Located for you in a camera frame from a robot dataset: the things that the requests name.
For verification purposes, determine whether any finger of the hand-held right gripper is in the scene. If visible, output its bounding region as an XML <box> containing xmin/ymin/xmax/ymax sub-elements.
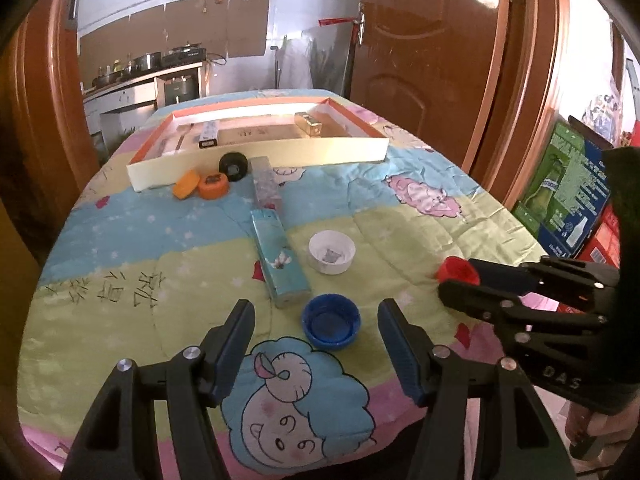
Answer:
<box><xmin>466</xmin><ymin>256</ymin><xmax>621</xmax><ymax>307</ymax></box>
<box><xmin>438</xmin><ymin>278</ymin><xmax>609</xmax><ymax>335</ymax></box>

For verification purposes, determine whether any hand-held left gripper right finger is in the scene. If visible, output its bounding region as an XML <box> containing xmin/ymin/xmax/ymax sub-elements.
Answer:
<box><xmin>377</xmin><ymin>299</ymin><xmax>576</xmax><ymax>480</ymax></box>

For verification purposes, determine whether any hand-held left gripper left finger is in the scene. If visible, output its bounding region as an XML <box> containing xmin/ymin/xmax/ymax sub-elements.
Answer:
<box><xmin>60</xmin><ymin>299</ymin><xmax>257</xmax><ymax>480</ymax></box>

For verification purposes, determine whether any red bottle cap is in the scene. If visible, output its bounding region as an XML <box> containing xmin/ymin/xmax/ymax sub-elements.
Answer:
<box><xmin>436</xmin><ymin>256</ymin><xmax>480</xmax><ymax>286</ymax></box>

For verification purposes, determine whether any blue bottle cap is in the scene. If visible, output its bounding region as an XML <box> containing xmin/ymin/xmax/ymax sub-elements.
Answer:
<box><xmin>301</xmin><ymin>294</ymin><xmax>362</xmax><ymax>352</ymax></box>

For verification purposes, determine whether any floral clear rectangular box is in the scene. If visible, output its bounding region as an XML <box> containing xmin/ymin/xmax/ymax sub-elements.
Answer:
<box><xmin>248</xmin><ymin>156</ymin><xmax>284</xmax><ymax>211</ymax></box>

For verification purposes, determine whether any plain orange cap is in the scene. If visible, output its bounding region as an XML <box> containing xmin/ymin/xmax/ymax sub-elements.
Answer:
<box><xmin>172</xmin><ymin>170</ymin><xmax>201</xmax><ymax>199</ymax></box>

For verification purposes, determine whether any shallow orange-rimmed box tray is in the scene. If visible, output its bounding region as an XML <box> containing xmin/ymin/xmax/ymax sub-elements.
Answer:
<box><xmin>126</xmin><ymin>98</ymin><xmax>390</xmax><ymax>194</ymax></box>

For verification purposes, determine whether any teal rectangular box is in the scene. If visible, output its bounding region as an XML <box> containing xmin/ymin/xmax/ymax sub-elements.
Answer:
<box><xmin>250</xmin><ymin>208</ymin><xmax>312</xmax><ymax>309</ymax></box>

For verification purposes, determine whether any green printed carton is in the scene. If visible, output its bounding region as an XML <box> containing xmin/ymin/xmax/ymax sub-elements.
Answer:
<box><xmin>511</xmin><ymin>120</ymin><xmax>616</xmax><ymax>261</ymax></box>

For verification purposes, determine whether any red carton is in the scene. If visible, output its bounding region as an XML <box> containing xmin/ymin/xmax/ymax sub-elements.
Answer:
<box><xmin>575</xmin><ymin>205</ymin><xmax>623</xmax><ymax>266</ymax></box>

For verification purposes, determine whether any white bottle cap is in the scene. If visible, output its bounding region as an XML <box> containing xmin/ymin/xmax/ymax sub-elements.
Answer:
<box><xmin>308</xmin><ymin>230</ymin><xmax>357</xmax><ymax>276</ymax></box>

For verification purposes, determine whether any black and white box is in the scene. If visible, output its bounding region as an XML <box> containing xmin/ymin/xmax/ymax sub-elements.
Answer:
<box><xmin>198</xmin><ymin>121</ymin><xmax>221</xmax><ymax>150</ymax></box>

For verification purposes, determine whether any gold rectangular box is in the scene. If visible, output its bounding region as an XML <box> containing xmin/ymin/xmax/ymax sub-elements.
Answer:
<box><xmin>294</xmin><ymin>112</ymin><xmax>326</xmax><ymax>138</ymax></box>

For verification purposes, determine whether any wooden door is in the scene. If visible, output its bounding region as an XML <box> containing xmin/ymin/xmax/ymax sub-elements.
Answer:
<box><xmin>347</xmin><ymin>0</ymin><xmax>511</xmax><ymax>176</ymax></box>

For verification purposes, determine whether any green air fryer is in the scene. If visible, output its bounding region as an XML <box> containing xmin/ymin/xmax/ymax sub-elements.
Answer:
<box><xmin>162</xmin><ymin>74</ymin><xmax>201</xmax><ymax>107</ymax></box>

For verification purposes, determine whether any kitchen counter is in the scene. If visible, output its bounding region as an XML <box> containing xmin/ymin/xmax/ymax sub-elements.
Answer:
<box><xmin>80</xmin><ymin>60</ymin><xmax>211</xmax><ymax>136</ymax></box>

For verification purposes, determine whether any white hanging cloth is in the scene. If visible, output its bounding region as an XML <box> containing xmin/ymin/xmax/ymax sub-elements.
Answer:
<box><xmin>277</xmin><ymin>35</ymin><xmax>321</xmax><ymax>91</ymax></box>

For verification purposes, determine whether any gas stove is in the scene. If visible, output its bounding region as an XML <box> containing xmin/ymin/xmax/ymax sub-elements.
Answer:
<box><xmin>162</xmin><ymin>46</ymin><xmax>208</xmax><ymax>67</ymax></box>

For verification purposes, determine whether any metal pot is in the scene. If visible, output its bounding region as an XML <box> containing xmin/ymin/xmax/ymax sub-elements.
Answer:
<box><xmin>131</xmin><ymin>51</ymin><xmax>163</xmax><ymax>72</ymax></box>

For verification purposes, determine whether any wooden door frame post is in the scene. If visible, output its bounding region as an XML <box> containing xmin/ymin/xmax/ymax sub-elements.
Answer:
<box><xmin>470</xmin><ymin>0</ymin><xmax>571</xmax><ymax>211</ymax></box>
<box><xmin>0</xmin><ymin>0</ymin><xmax>101</xmax><ymax>281</ymax></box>

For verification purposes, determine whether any metal door handle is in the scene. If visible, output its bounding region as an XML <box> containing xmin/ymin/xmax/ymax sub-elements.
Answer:
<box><xmin>350</xmin><ymin>2</ymin><xmax>368</xmax><ymax>48</ymax></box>

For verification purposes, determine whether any cardboard wall covering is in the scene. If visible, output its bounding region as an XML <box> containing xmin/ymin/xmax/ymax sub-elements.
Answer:
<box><xmin>77</xmin><ymin>0</ymin><xmax>271</xmax><ymax>88</ymax></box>

